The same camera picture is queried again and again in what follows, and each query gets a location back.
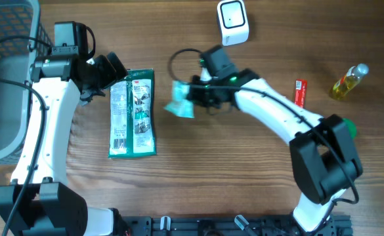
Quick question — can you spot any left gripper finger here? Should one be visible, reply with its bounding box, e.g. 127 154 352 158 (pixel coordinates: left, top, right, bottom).
79 88 105 106
107 52 128 81

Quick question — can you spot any mint green plastic packet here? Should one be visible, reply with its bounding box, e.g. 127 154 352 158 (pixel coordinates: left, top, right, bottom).
165 81 194 119

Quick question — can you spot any green 3M product package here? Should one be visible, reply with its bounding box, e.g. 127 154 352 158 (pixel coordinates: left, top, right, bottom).
108 69 156 159

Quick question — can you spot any red toothpaste box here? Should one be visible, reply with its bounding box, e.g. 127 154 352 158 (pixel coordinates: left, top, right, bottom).
294 79 308 108

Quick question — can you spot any yellow liquid Vim bottle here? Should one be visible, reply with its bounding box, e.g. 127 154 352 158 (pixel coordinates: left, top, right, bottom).
330 64 369 100

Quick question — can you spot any green lid jar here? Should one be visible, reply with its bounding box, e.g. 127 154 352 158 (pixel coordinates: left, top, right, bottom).
343 118 357 139

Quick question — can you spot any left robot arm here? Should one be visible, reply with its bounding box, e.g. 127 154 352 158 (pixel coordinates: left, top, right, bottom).
0 21 129 235

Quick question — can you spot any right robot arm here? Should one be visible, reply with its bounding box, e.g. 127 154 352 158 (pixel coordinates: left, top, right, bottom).
186 45 364 235

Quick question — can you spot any white barcode scanner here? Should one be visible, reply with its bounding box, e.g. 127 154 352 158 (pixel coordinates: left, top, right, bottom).
217 0 249 46

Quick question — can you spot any grey plastic shopping basket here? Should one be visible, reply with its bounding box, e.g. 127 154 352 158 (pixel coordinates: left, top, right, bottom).
0 0 52 165

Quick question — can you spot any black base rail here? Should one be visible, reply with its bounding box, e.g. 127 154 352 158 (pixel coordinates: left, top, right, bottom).
122 213 353 236

